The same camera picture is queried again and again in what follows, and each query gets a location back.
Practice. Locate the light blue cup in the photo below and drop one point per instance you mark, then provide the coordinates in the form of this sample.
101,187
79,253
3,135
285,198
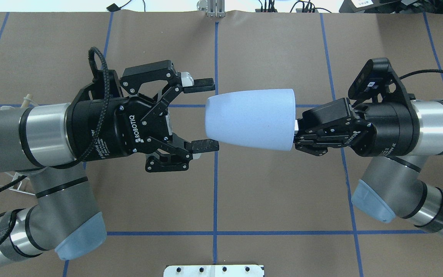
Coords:
262,119

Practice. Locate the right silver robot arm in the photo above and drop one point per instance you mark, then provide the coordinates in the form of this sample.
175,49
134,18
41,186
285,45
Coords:
390,186

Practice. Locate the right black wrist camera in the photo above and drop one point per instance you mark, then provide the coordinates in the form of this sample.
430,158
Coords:
378,78

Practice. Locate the white camera pole base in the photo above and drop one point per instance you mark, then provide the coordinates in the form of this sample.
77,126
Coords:
234,270

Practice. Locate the aluminium frame post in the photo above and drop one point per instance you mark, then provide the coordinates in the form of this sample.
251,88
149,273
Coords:
216,8

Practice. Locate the white wire cup holder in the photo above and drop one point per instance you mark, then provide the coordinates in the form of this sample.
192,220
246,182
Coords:
12,156

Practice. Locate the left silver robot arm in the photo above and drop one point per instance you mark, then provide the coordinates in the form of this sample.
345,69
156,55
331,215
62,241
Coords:
47,146

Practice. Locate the small black adapter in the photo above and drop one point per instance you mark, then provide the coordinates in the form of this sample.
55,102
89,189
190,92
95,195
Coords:
113,8

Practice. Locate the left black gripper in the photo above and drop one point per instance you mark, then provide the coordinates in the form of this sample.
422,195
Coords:
119,125

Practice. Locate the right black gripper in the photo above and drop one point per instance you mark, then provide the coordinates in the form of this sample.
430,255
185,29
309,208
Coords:
382,129

